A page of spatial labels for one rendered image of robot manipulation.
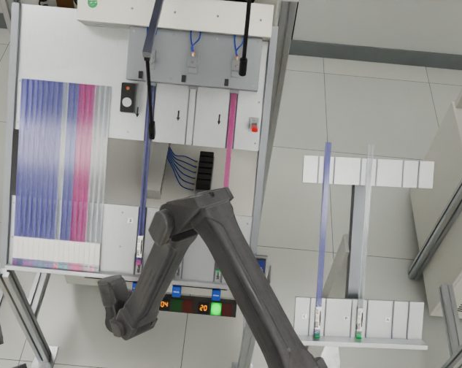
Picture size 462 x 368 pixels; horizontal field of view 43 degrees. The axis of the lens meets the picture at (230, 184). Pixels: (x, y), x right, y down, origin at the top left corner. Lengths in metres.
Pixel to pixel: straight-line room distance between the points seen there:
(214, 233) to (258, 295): 0.12
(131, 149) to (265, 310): 1.23
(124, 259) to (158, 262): 0.52
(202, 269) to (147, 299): 0.43
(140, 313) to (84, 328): 1.15
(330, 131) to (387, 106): 0.39
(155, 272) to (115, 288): 0.22
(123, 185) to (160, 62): 0.57
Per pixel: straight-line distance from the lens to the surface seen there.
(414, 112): 3.31
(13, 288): 1.86
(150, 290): 1.18
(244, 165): 2.01
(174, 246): 1.05
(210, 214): 0.94
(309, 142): 2.98
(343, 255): 1.64
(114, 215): 1.62
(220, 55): 1.51
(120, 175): 1.98
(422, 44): 3.54
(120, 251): 1.63
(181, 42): 1.52
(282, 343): 0.93
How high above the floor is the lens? 2.14
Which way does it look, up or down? 51 degrees down
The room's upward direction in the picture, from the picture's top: 5 degrees clockwise
